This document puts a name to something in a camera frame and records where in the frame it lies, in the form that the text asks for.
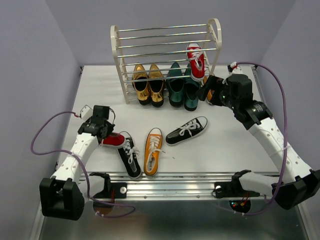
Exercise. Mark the green loafer right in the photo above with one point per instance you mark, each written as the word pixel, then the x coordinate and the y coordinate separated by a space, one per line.
pixel 190 97

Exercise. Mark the cream metal shoe shelf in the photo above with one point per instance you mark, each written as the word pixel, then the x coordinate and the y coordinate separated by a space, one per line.
pixel 162 46

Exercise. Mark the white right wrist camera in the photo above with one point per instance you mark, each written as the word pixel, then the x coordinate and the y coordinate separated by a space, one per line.
pixel 234 69

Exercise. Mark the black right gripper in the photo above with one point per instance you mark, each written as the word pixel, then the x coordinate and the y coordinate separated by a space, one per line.
pixel 213 82

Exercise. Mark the red sneaker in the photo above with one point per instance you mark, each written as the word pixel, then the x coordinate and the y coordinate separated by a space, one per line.
pixel 196 59
pixel 114 140

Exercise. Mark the black sneaker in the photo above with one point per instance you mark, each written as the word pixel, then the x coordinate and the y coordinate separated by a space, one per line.
pixel 193 128
pixel 129 156

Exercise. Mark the gold loafer left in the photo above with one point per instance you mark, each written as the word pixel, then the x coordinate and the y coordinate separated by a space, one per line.
pixel 141 85

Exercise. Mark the orange sneaker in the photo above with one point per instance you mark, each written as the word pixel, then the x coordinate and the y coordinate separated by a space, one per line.
pixel 210 93
pixel 153 148

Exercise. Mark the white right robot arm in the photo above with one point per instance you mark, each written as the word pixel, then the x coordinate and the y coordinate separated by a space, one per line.
pixel 297 181

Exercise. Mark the orange sneaker front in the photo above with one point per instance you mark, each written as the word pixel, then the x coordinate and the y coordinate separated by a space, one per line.
pixel 153 148

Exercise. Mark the gold loafer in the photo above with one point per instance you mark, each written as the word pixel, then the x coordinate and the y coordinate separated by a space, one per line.
pixel 157 85
pixel 141 85

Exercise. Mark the orange sneaker by shelf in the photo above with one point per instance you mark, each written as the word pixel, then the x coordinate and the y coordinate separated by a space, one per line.
pixel 210 93

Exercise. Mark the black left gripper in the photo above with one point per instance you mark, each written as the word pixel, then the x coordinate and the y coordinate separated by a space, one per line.
pixel 110 126

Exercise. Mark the gold loafer right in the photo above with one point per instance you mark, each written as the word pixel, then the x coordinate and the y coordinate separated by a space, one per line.
pixel 157 85

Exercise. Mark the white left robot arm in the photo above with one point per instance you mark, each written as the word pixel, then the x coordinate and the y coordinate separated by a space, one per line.
pixel 70 165

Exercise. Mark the green loafer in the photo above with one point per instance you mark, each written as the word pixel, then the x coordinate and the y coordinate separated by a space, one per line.
pixel 190 97
pixel 175 84

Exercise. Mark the aluminium mounting rail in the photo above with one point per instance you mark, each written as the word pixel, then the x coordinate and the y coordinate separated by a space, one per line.
pixel 173 186

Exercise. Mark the green loafer left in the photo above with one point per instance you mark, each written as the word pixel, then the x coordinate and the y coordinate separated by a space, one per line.
pixel 175 84

